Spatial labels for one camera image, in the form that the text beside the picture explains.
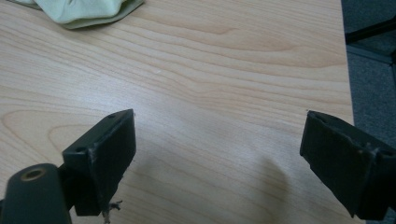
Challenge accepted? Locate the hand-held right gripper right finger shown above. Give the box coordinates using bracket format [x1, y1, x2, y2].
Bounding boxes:
[299, 109, 396, 221]

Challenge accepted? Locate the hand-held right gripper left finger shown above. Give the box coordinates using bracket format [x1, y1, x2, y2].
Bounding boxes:
[62, 108, 137, 217]

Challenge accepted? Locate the black metal stand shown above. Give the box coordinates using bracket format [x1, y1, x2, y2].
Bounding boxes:
[344, 17, 396, 46]

